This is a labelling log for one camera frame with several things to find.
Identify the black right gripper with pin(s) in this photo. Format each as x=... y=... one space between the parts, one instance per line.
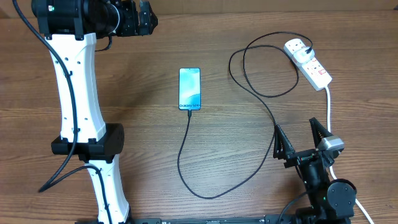
x=283 y=149

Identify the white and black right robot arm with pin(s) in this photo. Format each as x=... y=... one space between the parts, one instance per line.
x=324 y=200

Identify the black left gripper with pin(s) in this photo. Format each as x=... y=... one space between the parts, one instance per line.
x=133 y=27

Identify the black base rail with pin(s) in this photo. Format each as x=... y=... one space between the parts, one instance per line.
x=268 y=219

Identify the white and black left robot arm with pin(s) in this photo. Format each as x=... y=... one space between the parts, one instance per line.
x=70 y=30

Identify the Galaxy S24 smartphone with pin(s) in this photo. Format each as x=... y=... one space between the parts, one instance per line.
x=189 y=94

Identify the white power strip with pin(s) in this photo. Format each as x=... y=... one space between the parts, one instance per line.
x=313 y=71

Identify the white USB charger plug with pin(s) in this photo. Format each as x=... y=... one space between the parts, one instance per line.
x=303 y=55

